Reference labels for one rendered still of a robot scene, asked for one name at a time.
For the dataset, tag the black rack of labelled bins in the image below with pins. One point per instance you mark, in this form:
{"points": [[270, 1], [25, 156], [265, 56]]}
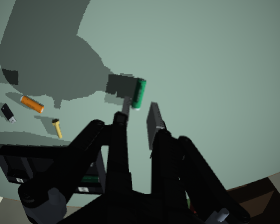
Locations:
{"points": [[16, 159]]}

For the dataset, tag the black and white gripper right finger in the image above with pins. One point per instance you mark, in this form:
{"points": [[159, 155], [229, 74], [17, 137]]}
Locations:
{"points": [[209, 198]]}

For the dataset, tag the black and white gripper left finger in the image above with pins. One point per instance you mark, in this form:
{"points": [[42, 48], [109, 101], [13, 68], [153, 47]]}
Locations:
{"points": [[44, 197]]}

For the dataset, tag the orange cylinder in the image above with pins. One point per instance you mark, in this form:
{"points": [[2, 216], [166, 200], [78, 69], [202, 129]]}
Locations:
{"points": [[32, 104]]}

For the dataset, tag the brass bolt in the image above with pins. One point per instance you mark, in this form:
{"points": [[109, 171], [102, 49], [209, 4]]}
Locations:
{"points": [[56, 124]]}

